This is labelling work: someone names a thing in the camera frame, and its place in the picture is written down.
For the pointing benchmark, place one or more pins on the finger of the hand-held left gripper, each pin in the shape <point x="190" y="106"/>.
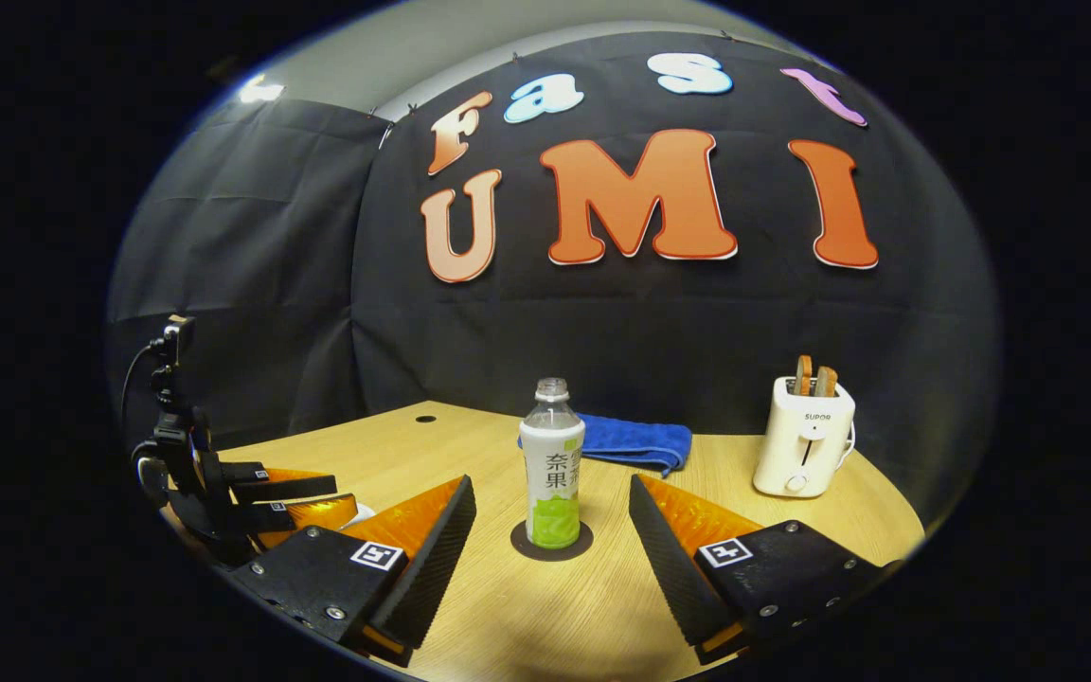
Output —
<point x="304" y="516"/>
<point x="290" y="486"/>

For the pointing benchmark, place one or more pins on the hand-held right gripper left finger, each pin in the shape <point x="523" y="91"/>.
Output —
<point x="427" y="578"/>

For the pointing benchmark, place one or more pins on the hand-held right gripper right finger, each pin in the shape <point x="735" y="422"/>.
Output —
<point x="673" y="573"/>

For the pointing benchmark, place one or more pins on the dark round coaster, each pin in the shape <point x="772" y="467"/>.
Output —
<point x="522" y="545"/>

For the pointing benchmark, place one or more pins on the clear water bottle white label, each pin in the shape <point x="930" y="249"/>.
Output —
<point x="552" y="474"/>

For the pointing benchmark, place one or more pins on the blue folded cloth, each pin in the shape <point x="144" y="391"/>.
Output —
<point x="631" y="440"/>

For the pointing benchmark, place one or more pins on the white toaster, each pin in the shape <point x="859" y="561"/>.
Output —
<point x="801" y="445"/>

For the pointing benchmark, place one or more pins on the toasted bread slice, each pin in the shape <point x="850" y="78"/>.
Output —
<point x="803" y="375"/>
<point x="826" y="382"/>

